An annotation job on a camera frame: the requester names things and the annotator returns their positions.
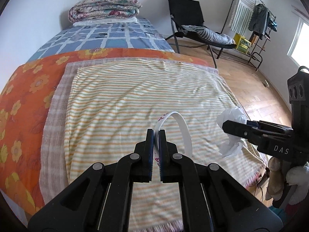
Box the white plastic bag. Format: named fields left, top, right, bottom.
left=216, top=106, right=248, bottom=158

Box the white paper strip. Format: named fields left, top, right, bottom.
left=154, top=111, right=193, bottom=166

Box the gloved right hand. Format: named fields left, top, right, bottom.
left=265, top=157, right=308, bottom=205

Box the yellow plastic crate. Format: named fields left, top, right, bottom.
left=234, top=34, right=251, bottom=54

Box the window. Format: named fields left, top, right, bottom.
left=288, top=18, right=309, bottom=67

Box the striped cushion on chair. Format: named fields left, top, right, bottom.
left=182, top=25, right=235, bottom=45

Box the striped yellow towel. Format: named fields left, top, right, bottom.
left=63, top=58, right=269, bottom=231

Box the black clothes rack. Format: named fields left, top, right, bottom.
left=221, top=0, right=277, bottom=70

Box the dark hanging jacket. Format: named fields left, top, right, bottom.
left=248, top=4, right=269, bottom=40

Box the striped hanging towel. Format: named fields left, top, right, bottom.
left=228, top=0, right=257, bottom=36

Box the orange floral bedsheet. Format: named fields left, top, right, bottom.
left=1, top=48, right=209, bottom=215

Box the black folding chair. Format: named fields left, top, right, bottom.
left=166, top=0, right=236, bottom=66

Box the blue checkered bedsheet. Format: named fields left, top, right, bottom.
left=29, top=18, right=173, bottom=61

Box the folded floral quilt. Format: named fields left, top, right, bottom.
left=68, top=0, right=142, bottom=23

